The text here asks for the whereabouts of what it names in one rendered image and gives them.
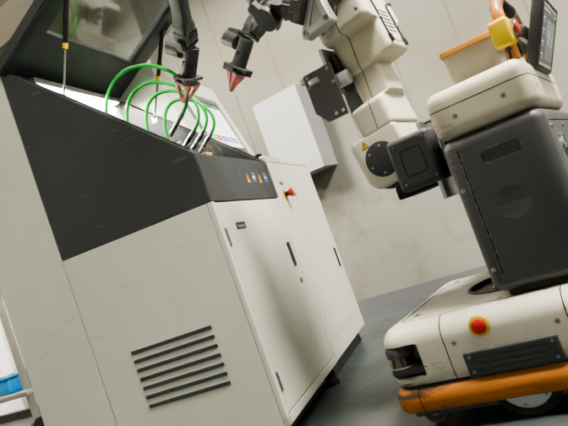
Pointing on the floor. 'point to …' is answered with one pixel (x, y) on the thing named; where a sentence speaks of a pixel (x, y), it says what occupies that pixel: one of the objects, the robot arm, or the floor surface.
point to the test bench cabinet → (181, 329)
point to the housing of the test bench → (43, 296)
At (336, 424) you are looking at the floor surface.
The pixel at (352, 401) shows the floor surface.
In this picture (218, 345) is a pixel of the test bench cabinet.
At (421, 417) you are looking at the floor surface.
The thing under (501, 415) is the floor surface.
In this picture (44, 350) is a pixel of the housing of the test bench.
